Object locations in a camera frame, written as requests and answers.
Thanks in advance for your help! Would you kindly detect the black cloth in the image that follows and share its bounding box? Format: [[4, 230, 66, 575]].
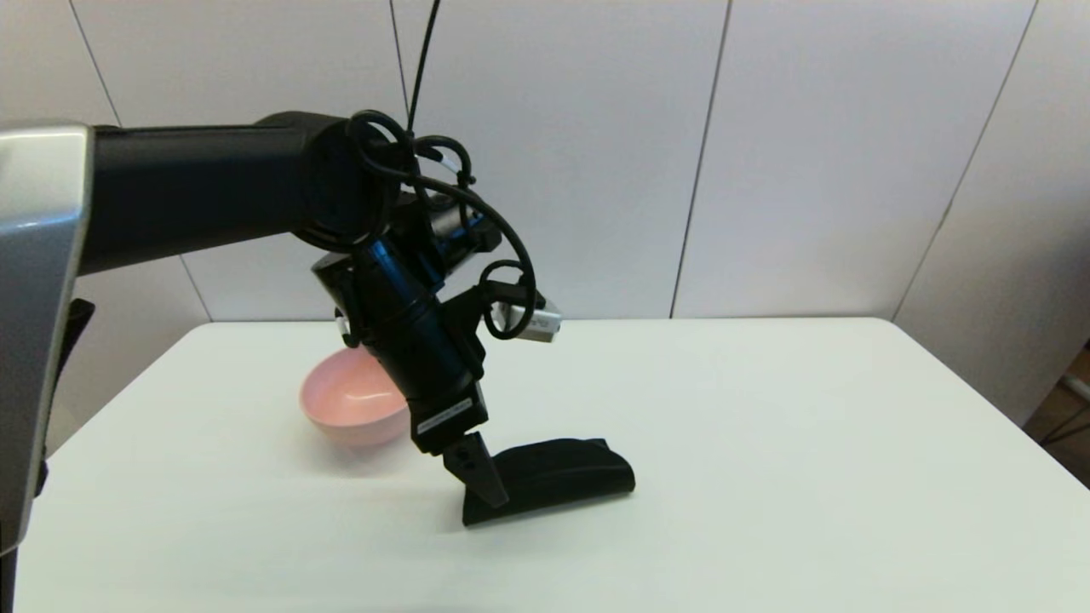
[[462, 438, 637, 526]]

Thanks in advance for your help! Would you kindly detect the pink plastic bowl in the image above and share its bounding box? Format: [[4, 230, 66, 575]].
[[299, 347, 411, 448]]

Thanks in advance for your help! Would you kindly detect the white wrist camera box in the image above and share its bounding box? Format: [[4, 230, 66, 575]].
[[490, 298, 564, 345]]

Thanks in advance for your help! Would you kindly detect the grey metal furniture frame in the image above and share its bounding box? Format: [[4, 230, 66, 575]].
[[1039, 373, 1090, 445]]

